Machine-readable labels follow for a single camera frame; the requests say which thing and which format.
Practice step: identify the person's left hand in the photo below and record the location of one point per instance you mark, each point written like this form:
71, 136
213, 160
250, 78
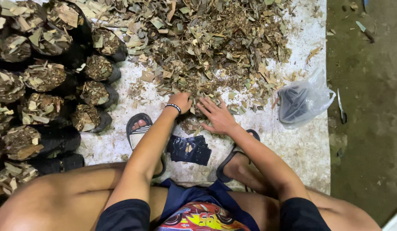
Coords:
181, 102

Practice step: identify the person's right hand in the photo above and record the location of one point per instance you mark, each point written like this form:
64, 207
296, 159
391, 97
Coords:
221, 118

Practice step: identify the person's left fingers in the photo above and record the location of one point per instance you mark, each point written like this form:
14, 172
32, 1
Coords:
185, 97

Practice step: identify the heap of dry chopped leaves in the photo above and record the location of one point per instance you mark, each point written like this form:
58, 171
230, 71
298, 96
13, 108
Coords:
205, 45

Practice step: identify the black wristband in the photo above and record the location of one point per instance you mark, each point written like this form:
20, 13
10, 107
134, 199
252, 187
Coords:
173, 107

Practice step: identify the stack of flat black bags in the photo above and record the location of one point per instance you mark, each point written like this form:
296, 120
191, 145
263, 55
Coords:
189, 150

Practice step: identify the person's left black sandal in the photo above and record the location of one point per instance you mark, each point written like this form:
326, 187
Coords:
137, 133

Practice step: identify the person's black sandal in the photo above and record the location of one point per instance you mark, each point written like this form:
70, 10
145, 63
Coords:
225, 165
137, 133

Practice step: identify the person's right black sandal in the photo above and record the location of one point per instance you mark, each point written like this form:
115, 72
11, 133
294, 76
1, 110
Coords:
225, 165

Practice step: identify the blue printed shirt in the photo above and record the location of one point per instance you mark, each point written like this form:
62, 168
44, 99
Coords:
189, 194

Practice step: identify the clear bag of black bags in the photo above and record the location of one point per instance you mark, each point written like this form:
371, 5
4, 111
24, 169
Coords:
301, 101

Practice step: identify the white ground sheet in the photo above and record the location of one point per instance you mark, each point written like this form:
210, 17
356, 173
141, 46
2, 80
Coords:
298, 144

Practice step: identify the group of filled black bags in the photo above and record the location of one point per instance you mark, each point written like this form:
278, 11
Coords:
41, 80

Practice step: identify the person's left leg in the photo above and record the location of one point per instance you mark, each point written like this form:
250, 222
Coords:
57, 199

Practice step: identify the person's leg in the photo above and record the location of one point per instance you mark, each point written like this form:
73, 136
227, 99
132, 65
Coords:
339, 211
57, 199

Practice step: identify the person's right leg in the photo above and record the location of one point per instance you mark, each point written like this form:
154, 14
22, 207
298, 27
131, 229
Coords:
339, 211

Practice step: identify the white panel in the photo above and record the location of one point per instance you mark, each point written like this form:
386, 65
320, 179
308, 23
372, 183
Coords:
395, 222

